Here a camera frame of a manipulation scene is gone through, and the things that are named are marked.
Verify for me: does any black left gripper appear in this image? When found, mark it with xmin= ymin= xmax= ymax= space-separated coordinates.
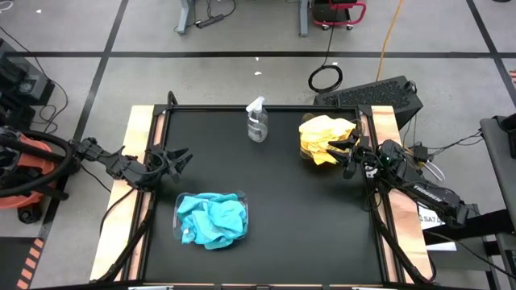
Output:
xmin=145 ymin=144 xmax=194 ymax=183

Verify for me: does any yellow microfiber towel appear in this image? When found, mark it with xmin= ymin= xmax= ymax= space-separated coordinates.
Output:
xmin=298 ymin=114 xmax=358 ymax=166

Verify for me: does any clear plastic basket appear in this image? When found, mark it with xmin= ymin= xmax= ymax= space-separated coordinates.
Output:
xmin=173 ymin=190 xmax=250 ymax=247
xmin=298 ymin=112 xmax=366 ymax=162

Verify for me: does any orange black shop vacuum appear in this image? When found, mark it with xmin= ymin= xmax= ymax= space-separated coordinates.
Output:
xmin=0 ymin=125 xmax=81 ymax=225

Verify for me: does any black aluminium table frame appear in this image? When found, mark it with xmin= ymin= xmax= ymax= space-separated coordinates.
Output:
xmin=94 ymin=103 xmax=437 ymax=290

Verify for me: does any black coiled cable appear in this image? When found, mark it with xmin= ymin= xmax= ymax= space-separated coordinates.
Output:
xmin=306 ymin=23 xmax=343 ymax=95

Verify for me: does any wooden side board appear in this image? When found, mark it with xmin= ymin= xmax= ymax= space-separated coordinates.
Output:
xmin=89 ymin=105 xmax=156 ymax=282
xmin=370 ymin=105 xmax=433 ymax=283

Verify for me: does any black equipment rack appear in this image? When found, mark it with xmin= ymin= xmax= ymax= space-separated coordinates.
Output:
xmin=0 ymin=38 xmax=56 ymax=130

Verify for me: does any grey side table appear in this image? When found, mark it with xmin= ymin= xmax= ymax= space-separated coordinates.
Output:
xmin=479 ymin=114 xmax=516 ymax=242

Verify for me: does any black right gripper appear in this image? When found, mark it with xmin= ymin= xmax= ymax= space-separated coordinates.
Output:
xmin=325 ymin=128 xmax=382 ymax=181

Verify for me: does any grey desk leg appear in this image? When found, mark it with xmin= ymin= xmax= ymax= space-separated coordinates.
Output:
xmin=298 ymin=0 xmax=310 ymax=37
xmin=173 ymin=0 xmax=198 ymax=35

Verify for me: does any white paper sign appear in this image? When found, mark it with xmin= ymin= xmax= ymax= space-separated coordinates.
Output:
xmin=417 ymin=203 xmax=457 ymax=251

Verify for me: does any red black rolling cart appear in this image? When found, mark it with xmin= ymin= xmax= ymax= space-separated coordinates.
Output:
xmin=310 ymin=0 xmax=368 ymax=31

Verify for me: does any teal microfiber towel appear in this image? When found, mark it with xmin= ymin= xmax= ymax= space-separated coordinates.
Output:
xmin=176 ymin=192 xmax=248 ymax=251

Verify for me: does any black power strip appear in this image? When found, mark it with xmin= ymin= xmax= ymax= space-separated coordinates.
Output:
xmin=194 ymin=14 xmax=226 ymax=29

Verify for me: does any yellow cable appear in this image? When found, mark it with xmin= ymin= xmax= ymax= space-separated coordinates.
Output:
xmin=375 ymin=0 xmax=406 ymax=81

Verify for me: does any black metal beam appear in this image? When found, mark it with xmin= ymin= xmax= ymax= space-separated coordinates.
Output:
xmin=422 ymin=209 xmax=516 ymax=247

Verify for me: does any black vacuum hose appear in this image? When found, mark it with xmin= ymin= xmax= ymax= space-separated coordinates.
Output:
xmin=0 ymin=128 xmax=81 ymax=199

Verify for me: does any clear spray bottle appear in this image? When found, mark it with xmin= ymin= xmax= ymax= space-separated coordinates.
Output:
xmin=245 ymin=95 xmax=270 ymax=143

